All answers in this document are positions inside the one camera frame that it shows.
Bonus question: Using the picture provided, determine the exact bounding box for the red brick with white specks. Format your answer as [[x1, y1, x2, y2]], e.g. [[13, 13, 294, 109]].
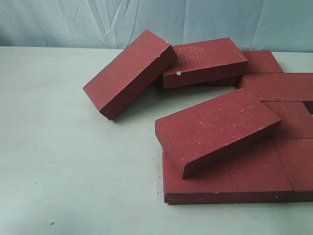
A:
[[155, 89, 281, 179]]

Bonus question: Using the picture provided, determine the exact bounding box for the red brick leaning far left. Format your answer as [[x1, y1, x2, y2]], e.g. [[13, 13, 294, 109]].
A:
[[83, 30, 178, 120]]

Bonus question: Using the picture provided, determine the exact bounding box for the red brick stacked at back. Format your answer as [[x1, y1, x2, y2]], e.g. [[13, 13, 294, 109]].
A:
[[161, 38, 248, 89]]

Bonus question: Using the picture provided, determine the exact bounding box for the red brick under back stack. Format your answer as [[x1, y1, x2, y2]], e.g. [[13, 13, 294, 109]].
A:
[[151, 74, 242, 87]]

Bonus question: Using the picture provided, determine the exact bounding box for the red brick front left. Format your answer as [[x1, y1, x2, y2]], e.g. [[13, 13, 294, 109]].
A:
[[161, 139, 294, 205]]

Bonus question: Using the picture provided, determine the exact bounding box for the red brick right row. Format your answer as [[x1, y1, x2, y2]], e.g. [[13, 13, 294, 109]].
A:
[[238, 73, 313, 101]]

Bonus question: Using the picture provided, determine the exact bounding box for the red brick row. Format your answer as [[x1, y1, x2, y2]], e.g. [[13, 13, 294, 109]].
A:
[[238, 73, 313, 101], [263, 101, 313, 140]]

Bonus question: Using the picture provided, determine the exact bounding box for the red brick back right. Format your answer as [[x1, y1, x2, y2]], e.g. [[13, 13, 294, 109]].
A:
[[242, 50, 284, 73]]

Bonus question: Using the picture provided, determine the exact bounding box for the red brick middle row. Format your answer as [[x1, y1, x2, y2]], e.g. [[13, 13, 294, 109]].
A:
[[263, 101, 313, 140]]

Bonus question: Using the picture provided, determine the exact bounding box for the red brick front right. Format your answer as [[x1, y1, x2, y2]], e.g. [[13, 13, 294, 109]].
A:
[[272, 139, 313, 202]]

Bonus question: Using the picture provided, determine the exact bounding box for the white fabric backdrop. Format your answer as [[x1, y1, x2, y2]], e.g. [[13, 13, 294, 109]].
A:
[[0, 0, 313, 52]]

